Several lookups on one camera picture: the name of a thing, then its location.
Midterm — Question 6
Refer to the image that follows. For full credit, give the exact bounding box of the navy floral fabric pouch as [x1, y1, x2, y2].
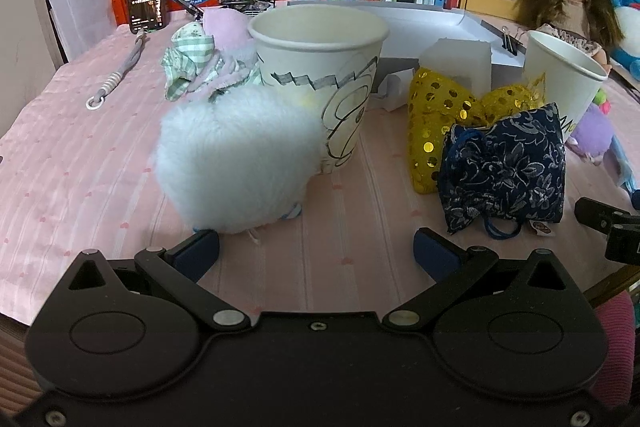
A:
[437, 103, 566, 241]

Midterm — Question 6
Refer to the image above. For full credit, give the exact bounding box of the white fluffy plush toy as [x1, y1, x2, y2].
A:
[154, 84, 324, 234]

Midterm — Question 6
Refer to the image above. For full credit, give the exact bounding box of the gold sequin bow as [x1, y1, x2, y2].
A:
[407, 67, 546, 194]

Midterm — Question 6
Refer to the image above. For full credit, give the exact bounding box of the white foam sponge block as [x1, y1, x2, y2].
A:
[419, 38, 491, 98]

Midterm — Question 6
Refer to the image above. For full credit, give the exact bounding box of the green plaid cloth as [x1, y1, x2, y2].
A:
[162, 22, 262, 102]

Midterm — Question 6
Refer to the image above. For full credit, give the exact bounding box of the purple plush toy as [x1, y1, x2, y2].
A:
[202, 6, 256, 63]

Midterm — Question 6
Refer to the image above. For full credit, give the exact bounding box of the paper cup with yellow drawing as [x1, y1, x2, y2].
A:
[523, 30, 608, 140]

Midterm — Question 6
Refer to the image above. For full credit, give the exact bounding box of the crumpled white tissue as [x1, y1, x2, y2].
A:
[369, 68, 414, 112]

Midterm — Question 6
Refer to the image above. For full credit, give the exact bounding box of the black binder clip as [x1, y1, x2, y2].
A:
[501, 25, 527, 56]

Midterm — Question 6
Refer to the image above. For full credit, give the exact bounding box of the blue penguin plush toy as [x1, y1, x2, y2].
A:
[612, 0, 640, 81]

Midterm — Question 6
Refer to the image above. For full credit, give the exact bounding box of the brown haired doll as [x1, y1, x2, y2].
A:
[515, 0, 624, 72]

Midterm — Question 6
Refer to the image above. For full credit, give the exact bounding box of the white shallow tray box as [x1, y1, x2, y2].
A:
[286, 0, 525, 89]

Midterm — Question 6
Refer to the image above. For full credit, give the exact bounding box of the large drawn paper cup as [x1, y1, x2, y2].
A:
[248, 3, 390, 173]

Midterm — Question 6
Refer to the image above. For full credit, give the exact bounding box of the miniature black bicycle model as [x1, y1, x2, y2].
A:
[176, 0, 276, 20]

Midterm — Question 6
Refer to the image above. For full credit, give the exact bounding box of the grey phone lanyard strap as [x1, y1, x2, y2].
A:
[84, 31, 150, 112]

